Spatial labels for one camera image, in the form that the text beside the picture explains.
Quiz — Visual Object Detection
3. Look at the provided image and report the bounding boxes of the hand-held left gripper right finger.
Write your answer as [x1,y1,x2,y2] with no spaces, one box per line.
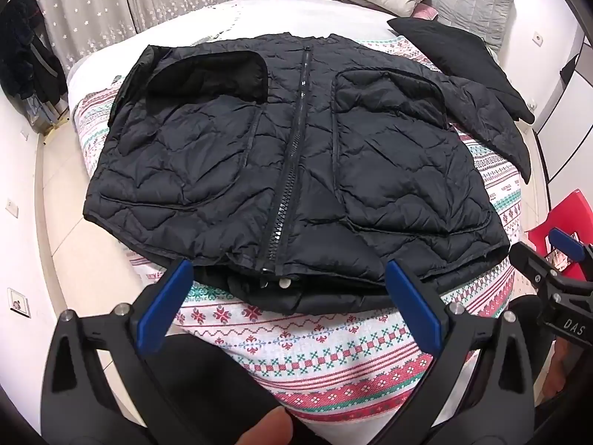
[366,260,557,445]

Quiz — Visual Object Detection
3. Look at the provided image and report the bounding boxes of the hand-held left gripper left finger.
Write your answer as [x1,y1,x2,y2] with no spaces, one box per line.
[41,258,195,445]

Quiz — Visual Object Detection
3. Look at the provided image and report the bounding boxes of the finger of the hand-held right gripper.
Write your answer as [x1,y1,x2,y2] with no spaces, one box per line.
[548,227,593,283]
[510,240,563,295]

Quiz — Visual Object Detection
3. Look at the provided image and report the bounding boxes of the black quilted jacket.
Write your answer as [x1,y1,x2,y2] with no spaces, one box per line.
[82,32,533,313]

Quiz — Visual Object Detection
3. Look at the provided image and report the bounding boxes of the wooden clothes rack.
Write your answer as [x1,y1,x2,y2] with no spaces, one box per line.
[42,111,71,145]

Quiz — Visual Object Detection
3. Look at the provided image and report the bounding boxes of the dark hanging clothes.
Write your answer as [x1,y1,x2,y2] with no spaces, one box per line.
[0,0,68,107]

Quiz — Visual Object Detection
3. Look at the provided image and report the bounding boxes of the person's right hand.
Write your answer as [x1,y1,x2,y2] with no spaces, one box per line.
[542,329,593,399]

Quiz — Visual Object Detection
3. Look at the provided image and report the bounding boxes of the red plastic stool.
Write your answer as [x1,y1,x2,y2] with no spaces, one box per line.
[526,189,593,260]

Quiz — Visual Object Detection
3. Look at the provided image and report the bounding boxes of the dark cloth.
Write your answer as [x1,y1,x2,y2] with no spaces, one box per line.
[164,334,285,445]

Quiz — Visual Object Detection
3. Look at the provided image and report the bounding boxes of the red green patterned blanket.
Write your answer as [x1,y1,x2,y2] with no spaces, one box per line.
[74,32,526,427]

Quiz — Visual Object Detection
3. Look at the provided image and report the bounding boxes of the white and brown wardrobe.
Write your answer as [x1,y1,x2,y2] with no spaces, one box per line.
[533,23,593,205]

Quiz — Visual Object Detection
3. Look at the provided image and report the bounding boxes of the small black object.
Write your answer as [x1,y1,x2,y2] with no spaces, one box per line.
[558,53,582,85]

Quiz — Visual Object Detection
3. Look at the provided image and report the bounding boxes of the black cushion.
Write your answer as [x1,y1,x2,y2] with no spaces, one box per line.
[387,16,536,123]

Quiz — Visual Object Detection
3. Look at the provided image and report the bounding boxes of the light grey quilted bed cover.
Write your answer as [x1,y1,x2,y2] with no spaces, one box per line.
[65,0,242,103]

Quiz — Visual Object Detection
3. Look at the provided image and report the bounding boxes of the grey padded headboard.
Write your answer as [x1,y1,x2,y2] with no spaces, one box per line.
[403,0,515,54]

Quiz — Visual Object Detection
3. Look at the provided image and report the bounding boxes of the star patterned curtain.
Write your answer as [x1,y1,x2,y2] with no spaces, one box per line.
[23,0,242,70]

